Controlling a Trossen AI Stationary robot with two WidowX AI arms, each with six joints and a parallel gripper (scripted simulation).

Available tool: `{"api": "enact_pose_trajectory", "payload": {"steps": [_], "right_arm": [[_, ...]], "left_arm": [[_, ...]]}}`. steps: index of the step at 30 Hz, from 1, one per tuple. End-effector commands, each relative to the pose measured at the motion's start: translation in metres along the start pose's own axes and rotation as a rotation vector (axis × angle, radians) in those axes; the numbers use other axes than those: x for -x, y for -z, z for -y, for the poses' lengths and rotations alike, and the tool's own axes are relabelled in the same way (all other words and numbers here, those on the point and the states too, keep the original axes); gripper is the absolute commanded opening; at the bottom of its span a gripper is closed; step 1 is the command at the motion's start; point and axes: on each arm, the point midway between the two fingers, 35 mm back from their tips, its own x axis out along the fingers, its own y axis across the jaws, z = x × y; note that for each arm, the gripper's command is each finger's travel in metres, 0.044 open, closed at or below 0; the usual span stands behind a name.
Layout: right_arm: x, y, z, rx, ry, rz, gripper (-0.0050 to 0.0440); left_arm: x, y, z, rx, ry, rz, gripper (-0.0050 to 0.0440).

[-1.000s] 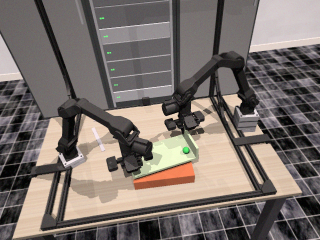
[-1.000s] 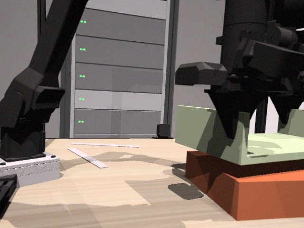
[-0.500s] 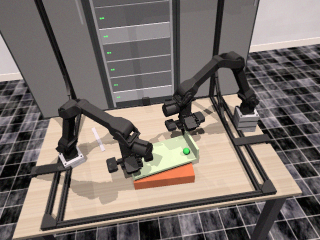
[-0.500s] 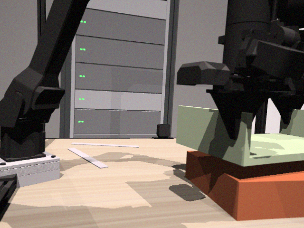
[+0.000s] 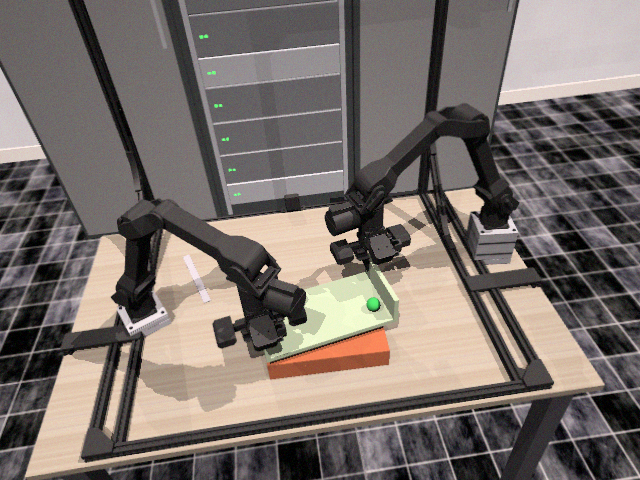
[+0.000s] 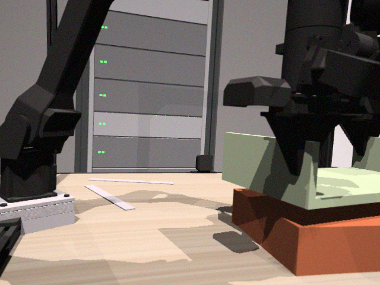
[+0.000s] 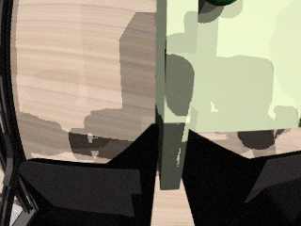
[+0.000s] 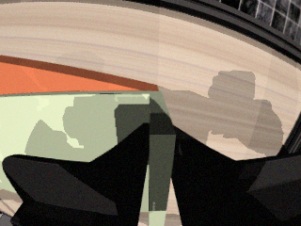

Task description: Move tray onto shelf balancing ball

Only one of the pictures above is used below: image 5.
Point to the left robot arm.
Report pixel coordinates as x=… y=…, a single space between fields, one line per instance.
x=377 y=179

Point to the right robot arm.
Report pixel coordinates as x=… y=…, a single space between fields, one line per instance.
x=237 y=256

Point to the grey flat bar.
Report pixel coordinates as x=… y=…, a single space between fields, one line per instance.
x=196 y=278

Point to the orange rectangular block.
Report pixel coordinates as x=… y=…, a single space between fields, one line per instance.
x=363 y=350

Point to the green ball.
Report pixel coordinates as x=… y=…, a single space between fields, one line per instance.
x=373 y=304

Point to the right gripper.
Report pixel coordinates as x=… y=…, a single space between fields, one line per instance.
x=223 y=327

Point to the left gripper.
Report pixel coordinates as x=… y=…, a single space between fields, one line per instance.
x=341 y=250

